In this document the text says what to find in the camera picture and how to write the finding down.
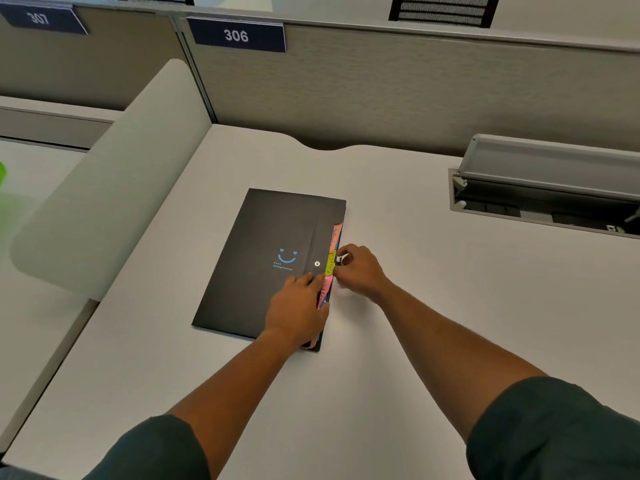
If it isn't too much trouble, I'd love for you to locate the person's left forearm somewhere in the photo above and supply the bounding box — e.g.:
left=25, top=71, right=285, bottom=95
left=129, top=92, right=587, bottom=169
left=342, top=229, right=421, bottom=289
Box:
left=167, top=329, right=301, bottom=480

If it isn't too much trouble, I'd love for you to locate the black expanding folder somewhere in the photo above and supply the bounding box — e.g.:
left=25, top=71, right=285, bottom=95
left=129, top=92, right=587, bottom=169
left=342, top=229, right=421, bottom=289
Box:
left=191, top=188, right=347, bottom=352

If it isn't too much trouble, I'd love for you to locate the closed grey cable box lid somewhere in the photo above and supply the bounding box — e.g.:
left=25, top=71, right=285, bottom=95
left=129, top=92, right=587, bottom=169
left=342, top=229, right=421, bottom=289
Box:
left=0, top=105, right=116, bottom=151

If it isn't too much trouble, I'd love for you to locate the white side desk divider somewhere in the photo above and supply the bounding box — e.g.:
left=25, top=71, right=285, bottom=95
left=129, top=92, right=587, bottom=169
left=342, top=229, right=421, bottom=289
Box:
left=9, top=58, right=213, bottom=301

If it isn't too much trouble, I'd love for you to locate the green sleeve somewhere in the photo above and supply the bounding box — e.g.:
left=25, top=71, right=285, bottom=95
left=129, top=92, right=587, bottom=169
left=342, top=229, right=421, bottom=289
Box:
left=82, top=413, right=212, bottom=480
left=465, top=376, right=640, bottom=480

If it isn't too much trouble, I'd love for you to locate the green left sleeve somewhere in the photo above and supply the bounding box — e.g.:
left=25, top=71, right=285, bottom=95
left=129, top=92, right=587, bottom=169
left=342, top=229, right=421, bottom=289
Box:
left=82, top=413, right=212, bottom=480

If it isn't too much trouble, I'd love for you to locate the beige partition panel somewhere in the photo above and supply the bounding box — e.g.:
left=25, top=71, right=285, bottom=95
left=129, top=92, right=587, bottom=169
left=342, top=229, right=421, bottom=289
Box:
left=0, top=0, right=191, bottom=111

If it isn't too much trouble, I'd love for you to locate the green right sleeve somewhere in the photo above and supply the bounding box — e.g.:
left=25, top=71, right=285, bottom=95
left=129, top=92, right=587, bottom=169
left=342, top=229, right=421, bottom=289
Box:
left=465, top=376, right=640, bottom=480

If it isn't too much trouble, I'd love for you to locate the grey fabric partition panel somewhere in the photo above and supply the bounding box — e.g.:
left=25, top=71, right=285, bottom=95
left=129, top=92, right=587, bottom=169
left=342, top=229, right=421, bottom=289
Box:
left=172, top=12, right=640, bottom=158

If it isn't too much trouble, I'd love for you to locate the blue desk number sign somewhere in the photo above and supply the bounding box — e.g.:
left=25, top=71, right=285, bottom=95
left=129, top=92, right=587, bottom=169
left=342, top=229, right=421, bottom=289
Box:
left=0, top=2, right=90, bottom=37
left=185, top=15, right=287, bottom=54

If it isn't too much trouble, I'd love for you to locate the person's right hand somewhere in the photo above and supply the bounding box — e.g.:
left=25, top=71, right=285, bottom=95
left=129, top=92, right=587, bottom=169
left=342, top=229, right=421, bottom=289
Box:
left=332, top=243, right=391, bottom=305

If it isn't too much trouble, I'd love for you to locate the person's left hand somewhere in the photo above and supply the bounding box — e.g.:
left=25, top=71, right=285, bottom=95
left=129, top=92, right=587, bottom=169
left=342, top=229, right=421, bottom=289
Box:
left=263, top=273, right=331, bottom=351

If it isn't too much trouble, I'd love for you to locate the person's right forearm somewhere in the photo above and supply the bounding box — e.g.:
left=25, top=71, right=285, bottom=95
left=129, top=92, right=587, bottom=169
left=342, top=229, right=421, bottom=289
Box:
left=372, top=282, right=549, bottom=443

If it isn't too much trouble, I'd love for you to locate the grey desk cable box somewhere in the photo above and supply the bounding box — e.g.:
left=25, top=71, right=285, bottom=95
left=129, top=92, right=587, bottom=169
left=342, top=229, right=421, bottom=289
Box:
left=448, top=168, right=640, bottom=239

